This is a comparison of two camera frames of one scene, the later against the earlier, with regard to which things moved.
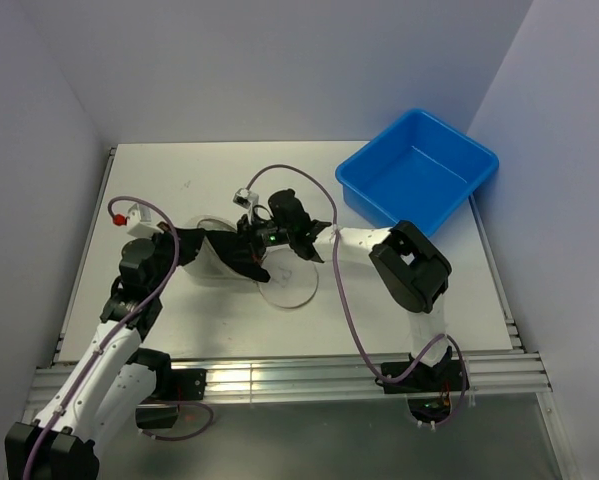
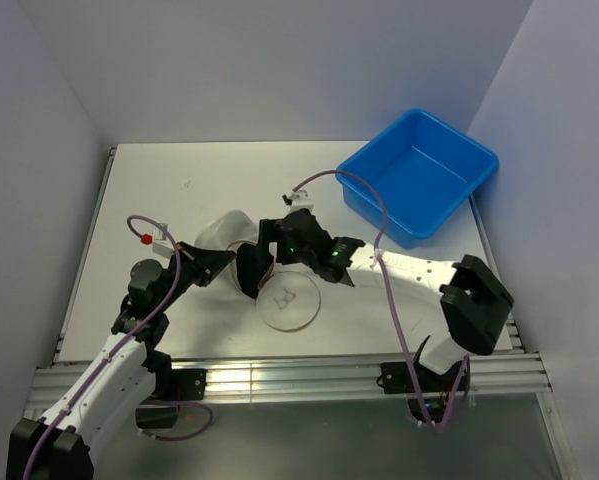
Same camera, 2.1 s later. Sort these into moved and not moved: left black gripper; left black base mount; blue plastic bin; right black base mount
Moved: left black gripper
Not moved: right black base mount; blue plastic bin; left black base mount
